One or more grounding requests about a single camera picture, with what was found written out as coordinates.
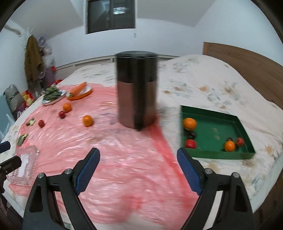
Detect orange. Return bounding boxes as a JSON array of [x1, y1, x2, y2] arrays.
[[183, 117, 197, 131], [82, 115, 94, 127], [63, 103, 72, 113], [224, 140, 236, 152]]

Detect green vegetable piece lower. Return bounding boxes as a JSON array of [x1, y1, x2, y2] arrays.
[[17, 134, 28, 147]]

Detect clear plastic container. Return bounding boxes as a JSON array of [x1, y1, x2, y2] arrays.
[[7, 145, 40, 186]]

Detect broccoli piece upper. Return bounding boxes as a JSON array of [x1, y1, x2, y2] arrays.
[[25, 118, 35, 126]]

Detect small red fruit left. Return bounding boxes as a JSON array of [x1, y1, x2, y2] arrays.
[[38, 120, 45, 128]]

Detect grey printed bag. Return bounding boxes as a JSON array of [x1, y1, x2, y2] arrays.
[[4, 84, 24, 117]]

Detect grey patterned plate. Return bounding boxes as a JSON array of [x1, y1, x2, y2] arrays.
[[42, 88, 66, 105]]

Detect small red apple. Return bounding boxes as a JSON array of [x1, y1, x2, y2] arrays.
[[59, 111, 66, 119]]

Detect orange in tray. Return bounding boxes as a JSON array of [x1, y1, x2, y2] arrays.
[[224, 140, 236, 152]]

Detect green leafy vegetables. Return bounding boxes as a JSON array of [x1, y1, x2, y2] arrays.
[[43, 86, 62, 101]]

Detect red apple in tray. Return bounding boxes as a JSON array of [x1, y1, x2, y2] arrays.
[[184, 139, 197, 149]]

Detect green tray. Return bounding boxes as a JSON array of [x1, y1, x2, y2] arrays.
[[180, 105, 255, 160]]

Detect olive hanging coat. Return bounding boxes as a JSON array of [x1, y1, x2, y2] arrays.
[[24, 35, 45, 82]]

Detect black plum in tray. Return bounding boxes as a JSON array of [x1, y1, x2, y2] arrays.
[[186, 130, 196, 139]]

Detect carrot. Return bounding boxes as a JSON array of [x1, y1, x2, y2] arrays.
[[68, 81, 87, 97]]

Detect orange rimmed white plate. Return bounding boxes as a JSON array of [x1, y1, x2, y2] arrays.
[[66, 85, 93, 101]]

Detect pink plastic sheet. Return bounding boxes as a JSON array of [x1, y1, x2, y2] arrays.
[[19, 84, 198, 229]]

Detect floral bed quilt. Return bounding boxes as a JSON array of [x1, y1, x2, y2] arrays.
[[2, 54, 283, 230]]

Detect wooden headboard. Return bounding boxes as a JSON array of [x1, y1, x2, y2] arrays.
[[203, 42, 283, 108]]

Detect black copper cylindrical appliance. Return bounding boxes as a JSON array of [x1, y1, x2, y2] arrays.
[[115, 51, 158, 131]]

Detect dark window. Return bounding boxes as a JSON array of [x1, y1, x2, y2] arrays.
[[86, 0, 135, 34]]

